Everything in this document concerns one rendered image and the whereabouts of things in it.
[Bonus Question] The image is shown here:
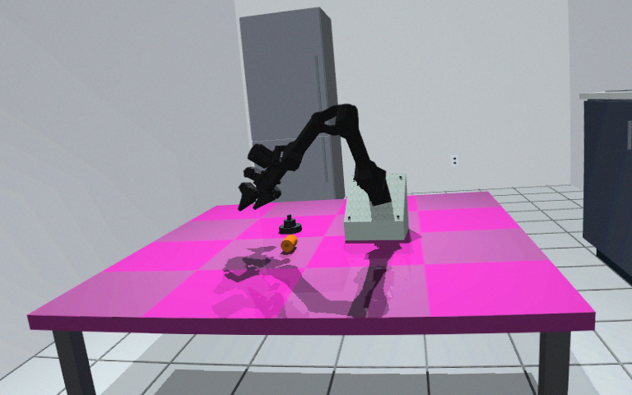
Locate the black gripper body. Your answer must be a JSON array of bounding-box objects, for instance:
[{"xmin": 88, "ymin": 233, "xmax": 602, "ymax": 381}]
[{"xmin": 238, "ymin": 169, "xmax": 281, "ymax": 200}]

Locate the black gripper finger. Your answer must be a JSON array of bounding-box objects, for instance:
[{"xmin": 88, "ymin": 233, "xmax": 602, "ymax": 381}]
[
  {"xmin": 253, "ymin": 194, "xmax": 276, "ymax": 210},
  {"xmin": 238, "ymin": 191, "xmax": 256, "ymax": 211}
]

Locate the orange knob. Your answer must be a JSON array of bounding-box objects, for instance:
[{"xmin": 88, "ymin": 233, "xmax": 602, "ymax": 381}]
[{"xmin": 281, "ymin": 235, "xmax": 298, "ymax": 252}]

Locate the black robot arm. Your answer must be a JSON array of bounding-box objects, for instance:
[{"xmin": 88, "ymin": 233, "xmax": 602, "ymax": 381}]
[{"xmin": 248, "ymin": 104, "xmax": 392, "ymax": 206}]

